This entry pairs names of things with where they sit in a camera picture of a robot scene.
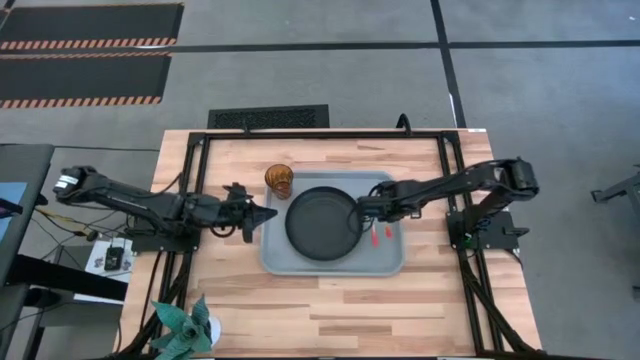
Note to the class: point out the black desk crossbar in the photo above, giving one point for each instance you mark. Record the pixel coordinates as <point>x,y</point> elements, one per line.
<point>65,277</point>

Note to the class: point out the black round plate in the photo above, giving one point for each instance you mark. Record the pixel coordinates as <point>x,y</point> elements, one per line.
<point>320,225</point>

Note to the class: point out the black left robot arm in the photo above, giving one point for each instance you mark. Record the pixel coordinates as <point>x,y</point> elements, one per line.
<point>125,197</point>

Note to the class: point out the small black electronic device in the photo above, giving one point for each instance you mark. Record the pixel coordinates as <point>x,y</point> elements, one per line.
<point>114,258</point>

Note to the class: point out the grey plastic tray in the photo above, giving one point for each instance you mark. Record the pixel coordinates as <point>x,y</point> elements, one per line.
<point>280,250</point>

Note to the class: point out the grey desk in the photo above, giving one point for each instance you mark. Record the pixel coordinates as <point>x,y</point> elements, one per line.
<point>25,165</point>

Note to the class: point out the white paper sheet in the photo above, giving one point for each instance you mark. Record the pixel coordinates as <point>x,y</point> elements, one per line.
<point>94,254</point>

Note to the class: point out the black mat hazard stripe edge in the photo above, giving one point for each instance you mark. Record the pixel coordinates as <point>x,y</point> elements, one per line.
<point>90,22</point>
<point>80,77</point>

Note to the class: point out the amber faceted glass cup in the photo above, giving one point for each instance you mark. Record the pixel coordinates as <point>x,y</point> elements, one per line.
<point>279,180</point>

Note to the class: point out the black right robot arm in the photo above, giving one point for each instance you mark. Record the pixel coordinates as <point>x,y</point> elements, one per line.
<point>465,182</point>

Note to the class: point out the black aluminium table frame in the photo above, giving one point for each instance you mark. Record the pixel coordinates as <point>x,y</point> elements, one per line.
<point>325,135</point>

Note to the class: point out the black floor tape strip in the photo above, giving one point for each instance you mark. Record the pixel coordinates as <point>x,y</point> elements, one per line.
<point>445,65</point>

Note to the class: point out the green plant in white pot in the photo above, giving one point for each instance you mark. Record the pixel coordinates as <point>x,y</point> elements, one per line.
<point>185,330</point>

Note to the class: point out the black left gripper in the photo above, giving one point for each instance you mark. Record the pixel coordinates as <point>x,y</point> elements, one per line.
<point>242,212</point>

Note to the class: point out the black perforated vent box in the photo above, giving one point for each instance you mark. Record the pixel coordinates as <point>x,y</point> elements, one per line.
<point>265,117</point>

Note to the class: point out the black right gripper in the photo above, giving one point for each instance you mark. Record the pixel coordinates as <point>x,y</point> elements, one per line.
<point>397,202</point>

